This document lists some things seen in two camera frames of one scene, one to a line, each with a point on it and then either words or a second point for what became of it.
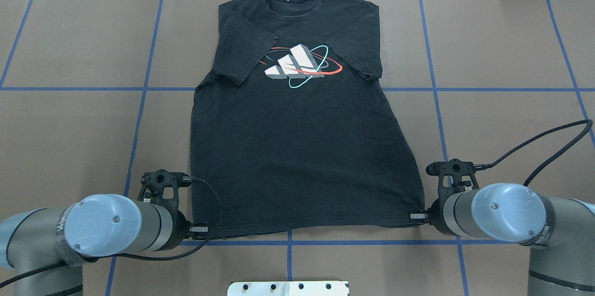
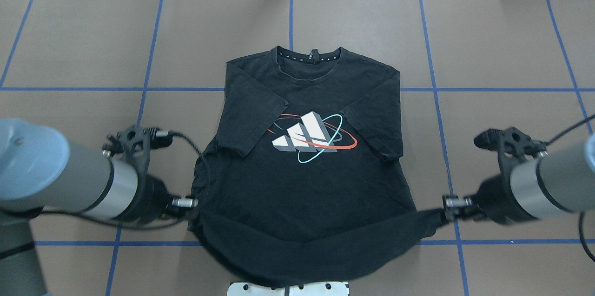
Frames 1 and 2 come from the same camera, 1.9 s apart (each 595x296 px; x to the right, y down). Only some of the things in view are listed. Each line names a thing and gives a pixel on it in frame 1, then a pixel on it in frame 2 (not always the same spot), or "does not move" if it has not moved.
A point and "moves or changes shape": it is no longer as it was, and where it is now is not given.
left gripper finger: (199, 229) → (185, 202)
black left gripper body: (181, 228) → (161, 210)
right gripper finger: (419, 215) → (457, 201)
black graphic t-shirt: (291, 129) moves or changes shape
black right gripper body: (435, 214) → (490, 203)
